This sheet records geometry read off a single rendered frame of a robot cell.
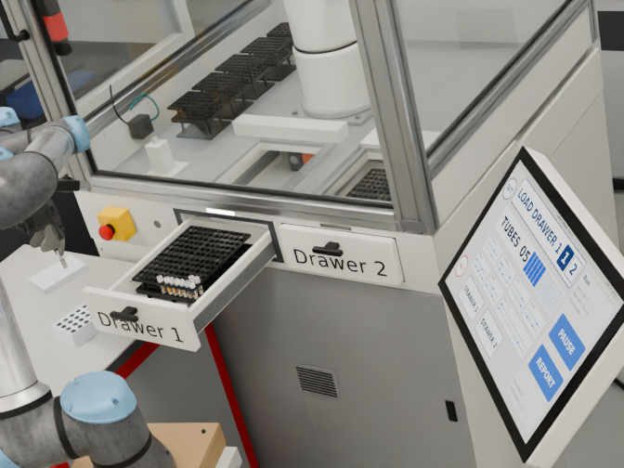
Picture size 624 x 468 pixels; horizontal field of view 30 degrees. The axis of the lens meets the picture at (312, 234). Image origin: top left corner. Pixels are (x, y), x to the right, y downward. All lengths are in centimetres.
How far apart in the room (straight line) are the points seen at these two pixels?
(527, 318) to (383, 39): 62
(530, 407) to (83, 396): 77
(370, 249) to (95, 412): 73
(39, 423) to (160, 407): 75
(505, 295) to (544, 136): 93
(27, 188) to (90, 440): 45
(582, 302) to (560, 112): 119
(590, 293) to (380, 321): 90
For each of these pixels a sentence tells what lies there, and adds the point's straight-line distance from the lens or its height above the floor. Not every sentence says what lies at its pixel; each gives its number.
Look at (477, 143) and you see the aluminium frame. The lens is 252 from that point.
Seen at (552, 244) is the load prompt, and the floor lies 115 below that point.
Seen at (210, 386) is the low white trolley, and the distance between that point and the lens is 293.
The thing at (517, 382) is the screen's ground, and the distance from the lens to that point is 186.
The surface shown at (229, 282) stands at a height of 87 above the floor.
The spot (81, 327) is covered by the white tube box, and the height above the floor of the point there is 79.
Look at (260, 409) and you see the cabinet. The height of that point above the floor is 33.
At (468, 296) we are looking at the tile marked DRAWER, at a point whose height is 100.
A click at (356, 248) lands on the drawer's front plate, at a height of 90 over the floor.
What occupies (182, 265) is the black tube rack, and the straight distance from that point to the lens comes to 259.
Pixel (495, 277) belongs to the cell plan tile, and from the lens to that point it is 202.
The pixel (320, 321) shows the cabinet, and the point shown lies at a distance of 270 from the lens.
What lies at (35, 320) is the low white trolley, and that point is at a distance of 287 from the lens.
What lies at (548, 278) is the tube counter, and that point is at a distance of 188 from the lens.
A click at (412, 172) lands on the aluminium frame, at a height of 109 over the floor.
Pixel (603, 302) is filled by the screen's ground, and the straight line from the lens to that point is 174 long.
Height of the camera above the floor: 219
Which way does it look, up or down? 30 degrees down
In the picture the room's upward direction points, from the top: 15 degrees counter-clockwise
